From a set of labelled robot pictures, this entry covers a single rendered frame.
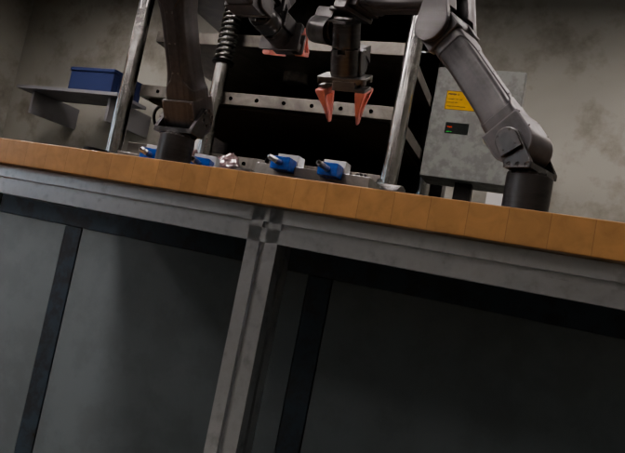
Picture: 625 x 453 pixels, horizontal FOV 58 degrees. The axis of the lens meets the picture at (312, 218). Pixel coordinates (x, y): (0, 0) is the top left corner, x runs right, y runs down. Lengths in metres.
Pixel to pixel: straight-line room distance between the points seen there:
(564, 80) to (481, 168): 2.88
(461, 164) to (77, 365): 1.35
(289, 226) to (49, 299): 0.88
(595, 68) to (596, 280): 4.26
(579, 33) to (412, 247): 4.38
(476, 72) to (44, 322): 1.12
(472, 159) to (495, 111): 1.17
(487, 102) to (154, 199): 0.50
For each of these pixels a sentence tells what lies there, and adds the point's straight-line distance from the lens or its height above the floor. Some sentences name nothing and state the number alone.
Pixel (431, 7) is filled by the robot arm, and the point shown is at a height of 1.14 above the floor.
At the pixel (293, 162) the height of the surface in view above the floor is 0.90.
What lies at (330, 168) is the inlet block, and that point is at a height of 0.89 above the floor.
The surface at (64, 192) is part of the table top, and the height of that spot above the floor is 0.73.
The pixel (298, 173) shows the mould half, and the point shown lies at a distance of 1.21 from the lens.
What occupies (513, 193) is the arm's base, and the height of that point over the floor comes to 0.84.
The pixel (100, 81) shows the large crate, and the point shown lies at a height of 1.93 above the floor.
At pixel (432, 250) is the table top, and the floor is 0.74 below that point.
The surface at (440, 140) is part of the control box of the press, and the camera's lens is 2.06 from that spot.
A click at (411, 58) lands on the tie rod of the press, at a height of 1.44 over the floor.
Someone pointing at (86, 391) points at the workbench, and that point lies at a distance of 1.44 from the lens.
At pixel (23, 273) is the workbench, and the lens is 1.57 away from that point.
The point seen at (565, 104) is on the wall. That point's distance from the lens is 4.78.
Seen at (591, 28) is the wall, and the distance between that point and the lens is 5.01.
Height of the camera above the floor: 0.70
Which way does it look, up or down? 4 degrees up
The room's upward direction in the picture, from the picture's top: 11 degrees clockwise
